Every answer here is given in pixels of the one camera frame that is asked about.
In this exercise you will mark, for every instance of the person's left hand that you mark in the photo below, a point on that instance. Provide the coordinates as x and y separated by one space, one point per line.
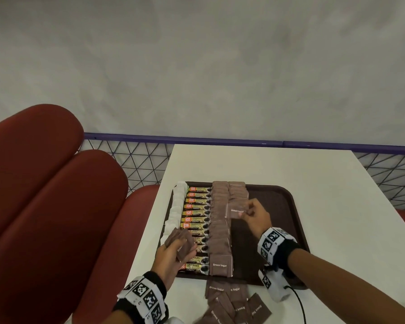
165 266

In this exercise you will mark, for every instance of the person's right hand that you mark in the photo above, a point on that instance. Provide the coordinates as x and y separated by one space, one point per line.
260 220

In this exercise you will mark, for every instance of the brown plastic tray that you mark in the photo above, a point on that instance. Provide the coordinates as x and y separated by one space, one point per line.
280 212

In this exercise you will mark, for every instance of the brown paper sugar sachet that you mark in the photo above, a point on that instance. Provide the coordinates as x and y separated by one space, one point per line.
234 209
238 193
238 197
238 183
238 188

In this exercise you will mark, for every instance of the row of brown sugar packets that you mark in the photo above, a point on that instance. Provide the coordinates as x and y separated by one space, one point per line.
219 239

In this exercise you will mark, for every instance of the row of white tea bags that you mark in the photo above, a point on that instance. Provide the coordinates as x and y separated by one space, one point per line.
173 215

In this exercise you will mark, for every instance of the row of gold coffee sachets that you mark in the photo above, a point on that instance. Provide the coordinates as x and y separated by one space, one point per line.
197 212

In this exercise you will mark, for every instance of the pile of brown sugar packets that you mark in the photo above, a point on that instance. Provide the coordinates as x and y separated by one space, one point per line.
222 307

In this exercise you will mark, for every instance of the white tea bag green tag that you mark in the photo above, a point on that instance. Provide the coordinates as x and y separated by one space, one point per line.
182 185

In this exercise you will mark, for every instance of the person's right forearm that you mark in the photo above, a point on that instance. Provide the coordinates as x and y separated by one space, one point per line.
351 286

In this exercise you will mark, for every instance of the right marker wristband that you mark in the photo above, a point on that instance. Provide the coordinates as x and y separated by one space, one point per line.
275 246

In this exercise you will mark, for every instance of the marker wristband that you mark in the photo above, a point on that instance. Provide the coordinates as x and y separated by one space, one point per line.
275 246
143 295

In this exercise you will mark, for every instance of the left marker wristband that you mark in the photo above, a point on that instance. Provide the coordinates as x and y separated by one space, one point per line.
143 295

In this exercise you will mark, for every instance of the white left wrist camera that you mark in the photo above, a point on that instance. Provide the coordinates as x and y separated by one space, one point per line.
173 320

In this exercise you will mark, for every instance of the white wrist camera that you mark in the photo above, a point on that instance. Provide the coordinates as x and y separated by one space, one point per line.
173 320
273 286

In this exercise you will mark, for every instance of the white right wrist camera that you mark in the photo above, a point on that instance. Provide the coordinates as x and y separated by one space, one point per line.
273 286

